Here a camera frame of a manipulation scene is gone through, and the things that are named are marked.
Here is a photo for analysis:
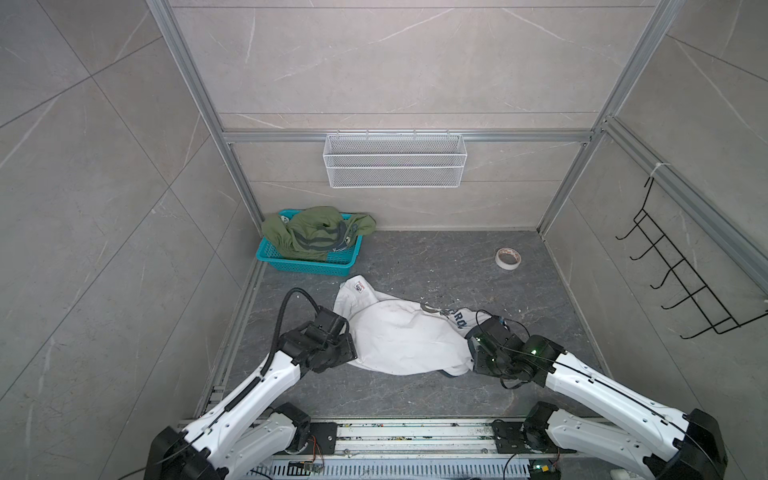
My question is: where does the white tank top navy trim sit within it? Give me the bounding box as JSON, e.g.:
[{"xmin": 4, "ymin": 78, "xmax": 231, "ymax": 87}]
[{"xmin": 333, "ymin": 275, "xmax": 490, "ymax": 377}]

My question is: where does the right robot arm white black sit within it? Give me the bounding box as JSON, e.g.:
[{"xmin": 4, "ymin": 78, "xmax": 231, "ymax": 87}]
[{"xmin": 458, "ymin": 310, "xmax": 728, "ymax": 479}]

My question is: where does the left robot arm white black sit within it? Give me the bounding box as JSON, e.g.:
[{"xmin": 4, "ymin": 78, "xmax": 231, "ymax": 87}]
[{"xmin": 143, "ymin": 307, "xmax": 357, "ymax": 479}]

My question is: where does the green tank top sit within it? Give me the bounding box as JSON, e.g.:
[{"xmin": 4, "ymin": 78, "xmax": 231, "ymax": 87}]
[{"xmin": 262, "ymin": 206, "xmax": 377, "ymax": 262}]

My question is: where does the roll of masking tape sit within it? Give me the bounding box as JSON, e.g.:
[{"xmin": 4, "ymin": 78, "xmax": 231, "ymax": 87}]
[{"xmin": 494, "ymin": 247, "xmax": 522, "ymax": 271}]

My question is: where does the teal plastic basket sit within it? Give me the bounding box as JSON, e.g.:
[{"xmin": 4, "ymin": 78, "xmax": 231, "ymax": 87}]
[{"xmin": 257, "ymin": 210, "xmax": 364, "ymax": 276}]

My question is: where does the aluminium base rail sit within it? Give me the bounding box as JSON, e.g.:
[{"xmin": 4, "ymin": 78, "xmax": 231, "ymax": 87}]
[{"xmin": 179, "ymin": 418, "xmax": 667, "ymax": 480}]

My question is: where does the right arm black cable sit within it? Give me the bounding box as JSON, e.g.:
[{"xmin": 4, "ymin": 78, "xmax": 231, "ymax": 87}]
[{"xmin": 473, "ymin": 308, "xmax": 727, "ymax": 480}]

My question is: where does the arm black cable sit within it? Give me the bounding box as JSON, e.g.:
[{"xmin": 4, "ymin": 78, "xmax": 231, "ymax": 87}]
[
  {"xmin": 473, "ymin": 308, "xmax": 727, "ymax": 480},
  {"xmin": 116, "ymin": 287, "xmax": 322, "ymax": 480}
]

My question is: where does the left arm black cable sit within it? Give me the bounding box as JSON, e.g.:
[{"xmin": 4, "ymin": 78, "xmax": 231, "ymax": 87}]
[{"xmin": 116, "ymin": 287, "xmax": 322, "ymax": 480}]

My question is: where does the white wire mesh shelf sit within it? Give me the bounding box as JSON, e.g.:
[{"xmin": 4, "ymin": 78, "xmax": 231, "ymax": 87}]
[{"xmin": 323, "ymin": 133, "xmax": 468, "ymax": 189}]

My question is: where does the black wire hook rack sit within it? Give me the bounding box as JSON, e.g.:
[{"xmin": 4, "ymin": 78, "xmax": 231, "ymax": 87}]
[{"xmin": 615, "ymin": 177, "xmax": 767, "ymax": 340}]

